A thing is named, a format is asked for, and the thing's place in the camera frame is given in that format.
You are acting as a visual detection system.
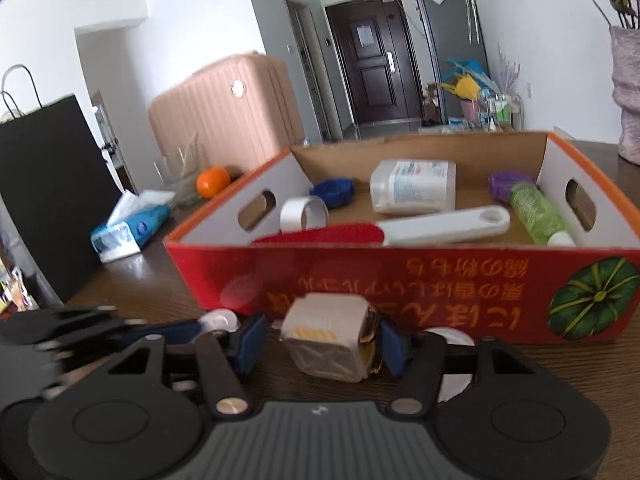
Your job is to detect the blue tissue pack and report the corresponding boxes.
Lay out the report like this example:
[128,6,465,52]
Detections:
[91,190,176,263]

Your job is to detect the pink ceramic vase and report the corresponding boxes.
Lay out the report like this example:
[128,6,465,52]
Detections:
[610,26,640,166]

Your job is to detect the blue plastic lid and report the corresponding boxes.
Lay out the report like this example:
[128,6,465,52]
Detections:
[309,178,355,209]

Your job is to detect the white tape roll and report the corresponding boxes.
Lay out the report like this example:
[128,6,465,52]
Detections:
[280,195,329,233]

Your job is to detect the white round container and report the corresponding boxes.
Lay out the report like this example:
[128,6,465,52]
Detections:
[427,327,475,403]
[198,309,241,334]

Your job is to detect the red cardboard box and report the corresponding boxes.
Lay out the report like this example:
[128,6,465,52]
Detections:
[165,132,639,344]

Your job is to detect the glass cup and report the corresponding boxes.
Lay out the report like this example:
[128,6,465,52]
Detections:
[153,133,209,208]

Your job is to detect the white plastic bottle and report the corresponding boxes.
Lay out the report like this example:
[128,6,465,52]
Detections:
[369,159,457,216]

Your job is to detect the black paper bag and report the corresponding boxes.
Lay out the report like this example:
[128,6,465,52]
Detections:
[1,94,120,307]

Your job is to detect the grey refrigerator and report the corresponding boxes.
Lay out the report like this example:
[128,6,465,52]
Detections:
[416,0,489,125]

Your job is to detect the dark front door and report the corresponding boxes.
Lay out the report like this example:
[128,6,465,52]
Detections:
[326,0,423,126]

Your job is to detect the purple plastic lid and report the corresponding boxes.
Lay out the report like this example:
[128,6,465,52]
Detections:
[488,171,536,204]

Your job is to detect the green spray bottle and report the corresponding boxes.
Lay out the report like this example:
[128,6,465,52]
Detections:
[510,181,576,247]

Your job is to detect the red white lint brush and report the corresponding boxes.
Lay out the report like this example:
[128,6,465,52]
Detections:
[254,206,511,247]

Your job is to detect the snack packages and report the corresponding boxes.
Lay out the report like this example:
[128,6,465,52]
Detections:
[0,243,39,318]

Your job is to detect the yellow watering can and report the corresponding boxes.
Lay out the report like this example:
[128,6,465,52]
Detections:
[440,74,480,101]

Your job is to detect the orange fruit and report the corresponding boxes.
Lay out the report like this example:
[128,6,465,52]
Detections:
[196,167,231,200]

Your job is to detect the pink suitcase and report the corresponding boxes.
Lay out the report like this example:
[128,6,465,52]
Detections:
[148,52,305,177]

